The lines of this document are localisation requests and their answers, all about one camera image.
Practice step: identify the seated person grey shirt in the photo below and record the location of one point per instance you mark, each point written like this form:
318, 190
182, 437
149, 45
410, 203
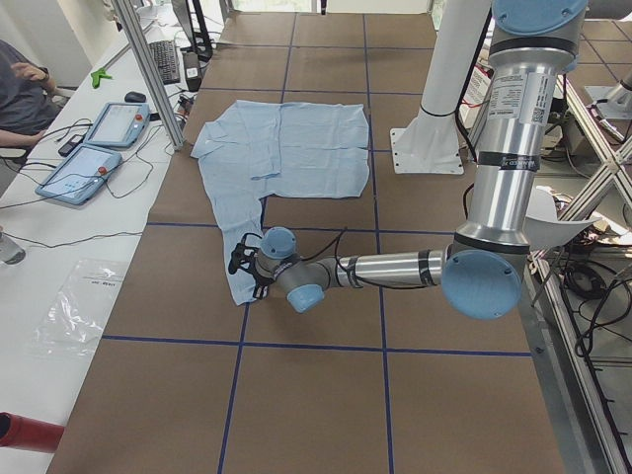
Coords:
27, 109

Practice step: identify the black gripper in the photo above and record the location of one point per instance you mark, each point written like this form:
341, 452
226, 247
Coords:
259, 287

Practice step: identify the teach pendant tablet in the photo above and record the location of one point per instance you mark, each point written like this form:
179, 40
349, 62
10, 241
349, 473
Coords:
118, 125
80, 175

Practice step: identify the clear plastic bag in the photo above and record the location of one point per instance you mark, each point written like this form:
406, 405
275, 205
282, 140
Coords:
76, 319

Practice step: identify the lower teach pendant tablet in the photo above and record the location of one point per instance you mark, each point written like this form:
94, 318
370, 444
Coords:
80, 175

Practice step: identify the black computer mouse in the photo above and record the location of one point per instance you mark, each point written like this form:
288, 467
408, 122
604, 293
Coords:
134, 97

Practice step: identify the red cylinder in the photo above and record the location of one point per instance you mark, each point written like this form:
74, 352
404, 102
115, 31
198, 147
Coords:
29, 434

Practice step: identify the light blue button shirt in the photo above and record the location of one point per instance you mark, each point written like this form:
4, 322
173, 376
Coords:
292, 150

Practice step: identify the black phone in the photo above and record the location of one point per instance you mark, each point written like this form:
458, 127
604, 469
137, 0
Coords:
70, 145

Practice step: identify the black keyboard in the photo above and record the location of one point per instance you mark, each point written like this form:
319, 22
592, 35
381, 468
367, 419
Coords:
165, 56

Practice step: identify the upper teach pendant tablet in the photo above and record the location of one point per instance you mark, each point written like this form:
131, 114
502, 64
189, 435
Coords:
118, 125

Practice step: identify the aluminium frame post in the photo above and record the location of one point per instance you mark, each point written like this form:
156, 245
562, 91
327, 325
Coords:
149, 71

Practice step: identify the green plastic clip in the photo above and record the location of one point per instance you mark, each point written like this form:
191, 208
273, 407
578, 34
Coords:
98, 76

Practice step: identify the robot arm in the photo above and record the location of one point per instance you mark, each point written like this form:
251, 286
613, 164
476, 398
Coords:
371, 63

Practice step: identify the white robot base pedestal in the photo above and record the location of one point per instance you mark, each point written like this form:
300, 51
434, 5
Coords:
429, 144

